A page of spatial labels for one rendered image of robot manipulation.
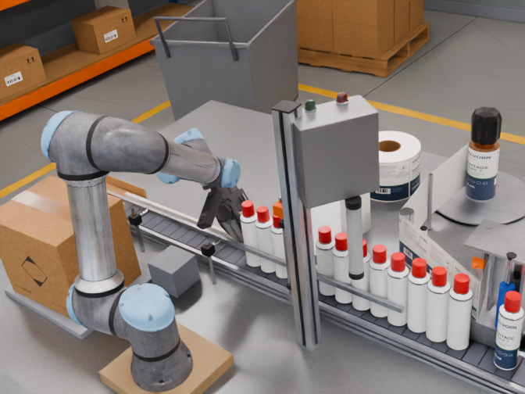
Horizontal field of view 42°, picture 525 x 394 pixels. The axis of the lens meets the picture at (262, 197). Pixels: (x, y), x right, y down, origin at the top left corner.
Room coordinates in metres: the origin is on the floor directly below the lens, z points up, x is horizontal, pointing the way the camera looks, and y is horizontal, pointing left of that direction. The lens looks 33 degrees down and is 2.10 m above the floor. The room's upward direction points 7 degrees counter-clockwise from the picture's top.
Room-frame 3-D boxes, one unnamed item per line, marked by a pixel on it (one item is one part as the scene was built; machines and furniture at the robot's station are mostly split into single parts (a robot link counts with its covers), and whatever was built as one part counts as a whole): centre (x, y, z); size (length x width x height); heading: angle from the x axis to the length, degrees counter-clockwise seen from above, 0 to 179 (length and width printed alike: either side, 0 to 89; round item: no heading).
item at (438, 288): (1.17, -0.37, 0.98); 0.05 x 0.05 x 0.20
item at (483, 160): (1.71, -0.67, 1.04); 0.09 x 0.09 x 0.29
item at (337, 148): (1.25, -0.16, 1.38); 0.17 x 0.10 x 0.19; 103
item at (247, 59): (3.99, 0.08, 0.48); 0.89 x 0.63 x 0.96; 154
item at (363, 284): (1.31, -0.22, 0.98); 0.05 x 0.05 x 0.20
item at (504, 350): (1.06, -0.50, 0.98); 0.05 x 0.05 x 0.20
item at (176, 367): (1.19, 0.30, 0.91); 0.15 x 0.15 x 0.10
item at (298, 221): (1.25, -0.07, 1.16); 0.04 x 0.04 x 0.67; 48
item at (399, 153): (1.85, -0.41, 0.95); 0.20 x 0.20 x 0.14
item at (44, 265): (1.59, 0.57, 0.99); 0.30 x 0.24 x 0.27; 52
